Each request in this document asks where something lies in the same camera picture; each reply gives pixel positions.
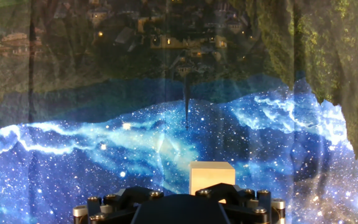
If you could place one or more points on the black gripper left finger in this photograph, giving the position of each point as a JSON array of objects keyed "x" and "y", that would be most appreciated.
[{"x": 110, "y": 208}]

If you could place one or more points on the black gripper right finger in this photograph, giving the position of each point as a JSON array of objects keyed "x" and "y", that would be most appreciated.
[{"x": 247, "y": 208}]

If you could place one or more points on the small wooden cube block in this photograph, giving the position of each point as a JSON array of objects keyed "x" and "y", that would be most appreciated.
[{"x": 211, "y": 178}]

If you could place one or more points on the starry sky landscape printed cloth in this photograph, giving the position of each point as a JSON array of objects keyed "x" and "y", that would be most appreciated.
[{"x": 73, "y": 155}]

